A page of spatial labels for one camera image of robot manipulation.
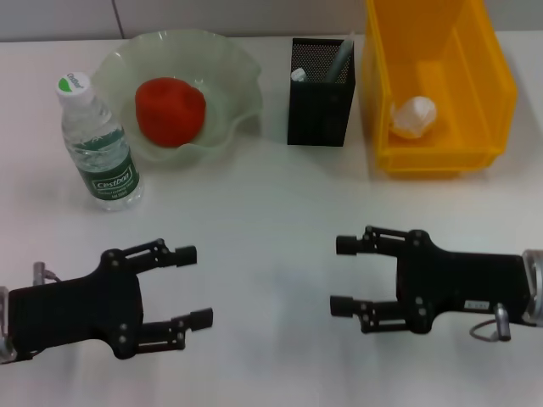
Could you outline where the red tomato-like ball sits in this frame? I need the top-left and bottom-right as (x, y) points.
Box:
(134, 76), (208, 148)

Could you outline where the yellow plastic bin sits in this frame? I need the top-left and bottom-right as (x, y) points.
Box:
(360, 0), (519, 179)

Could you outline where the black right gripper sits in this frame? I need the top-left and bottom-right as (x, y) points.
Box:
(329, 226), (531, 336)

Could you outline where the black mesh pen holder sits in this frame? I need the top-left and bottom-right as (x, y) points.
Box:
(286, 37), (356, 147)

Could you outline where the green wavy glass fruit plate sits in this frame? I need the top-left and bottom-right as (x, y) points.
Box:
(91, 28), (263, 172)

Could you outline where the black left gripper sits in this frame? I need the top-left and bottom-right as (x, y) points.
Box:
(7, 237), (214, 360)

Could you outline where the grey marker pen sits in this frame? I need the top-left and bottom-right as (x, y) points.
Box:
(324, 31), (356, 84)

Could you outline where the clear green-label water bottle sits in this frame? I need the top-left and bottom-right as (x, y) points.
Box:
(54, 71), (144, 213)

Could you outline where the right arm connector cable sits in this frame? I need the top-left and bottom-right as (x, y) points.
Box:
(468, 303), (514, 343)

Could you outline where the white paper ball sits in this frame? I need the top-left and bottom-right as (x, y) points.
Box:
(389, 96), (438, 139)

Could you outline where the left arm connector cable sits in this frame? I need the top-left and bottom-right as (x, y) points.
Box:
(32, 261), (60, 286)

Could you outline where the arm connector cable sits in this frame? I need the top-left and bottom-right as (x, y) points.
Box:
(32, 261), (60, 286)
(468, 303), (514, 343)

